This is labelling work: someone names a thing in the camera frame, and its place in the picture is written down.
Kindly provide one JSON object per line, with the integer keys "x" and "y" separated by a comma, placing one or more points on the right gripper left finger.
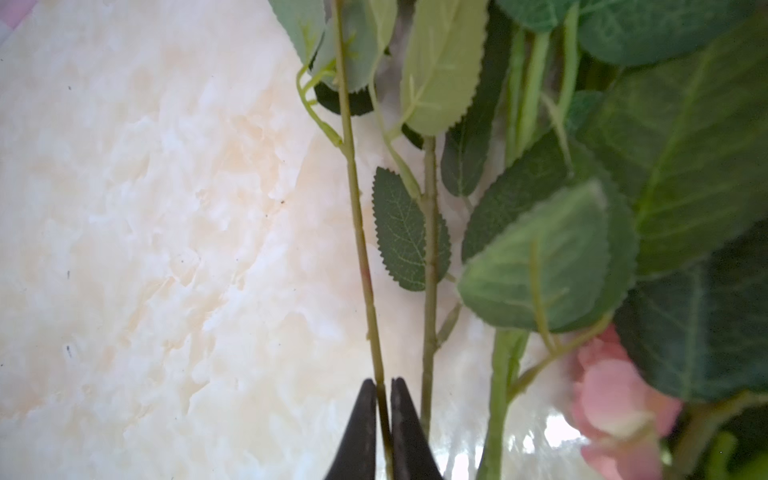
{"x": 355, "y": 458}

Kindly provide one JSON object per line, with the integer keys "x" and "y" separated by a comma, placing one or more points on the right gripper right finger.
{"x": 412, "y": 456}

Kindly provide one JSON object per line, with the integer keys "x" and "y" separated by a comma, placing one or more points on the pile of artificial flowers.
{"x": 595, "y": 186}

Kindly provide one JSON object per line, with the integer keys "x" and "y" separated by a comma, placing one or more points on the dark blue rose stem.
{"x": 340, "y": 43}

